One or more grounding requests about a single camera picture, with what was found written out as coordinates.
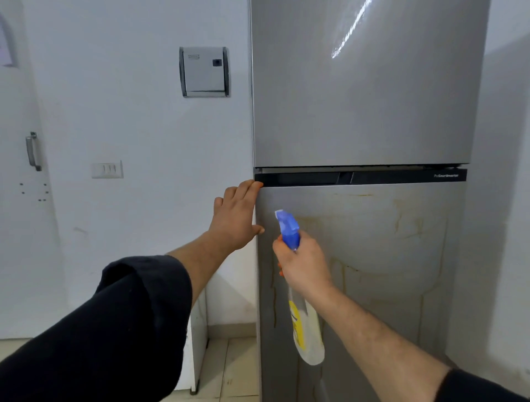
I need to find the person's left hand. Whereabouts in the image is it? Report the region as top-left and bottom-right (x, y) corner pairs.
(208, 179), (266, 253)

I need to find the person's right hand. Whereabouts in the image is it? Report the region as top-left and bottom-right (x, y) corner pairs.
(272, 230), (334, 307)

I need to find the spray bottle blue nozzle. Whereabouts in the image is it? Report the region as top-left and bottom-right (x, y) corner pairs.
(274, 209), (326, 367)

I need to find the silver refrigerator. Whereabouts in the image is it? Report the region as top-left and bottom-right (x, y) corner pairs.
(248, 0), (492, 402)

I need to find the person's left forearm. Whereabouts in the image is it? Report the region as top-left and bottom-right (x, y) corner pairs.
(0, 230), (232, 402)

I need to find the person's right forearm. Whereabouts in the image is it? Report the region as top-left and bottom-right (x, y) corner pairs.
(312, 285), (530, 402)

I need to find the small white marble table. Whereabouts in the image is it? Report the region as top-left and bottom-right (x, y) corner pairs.
(173, 288), (209, 395)

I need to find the grey electrical panel box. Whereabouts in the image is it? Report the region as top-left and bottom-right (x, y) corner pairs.
(178, 46), (231, 98)

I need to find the white door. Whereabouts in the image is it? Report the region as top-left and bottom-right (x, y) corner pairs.
(0, 0), (69, 340)

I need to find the white wall switch plate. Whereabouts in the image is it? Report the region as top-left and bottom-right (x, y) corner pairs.
(91, 160), (124, 179)

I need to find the metal door handle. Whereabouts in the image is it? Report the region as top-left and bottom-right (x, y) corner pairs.
(25, 131), (43, 172)

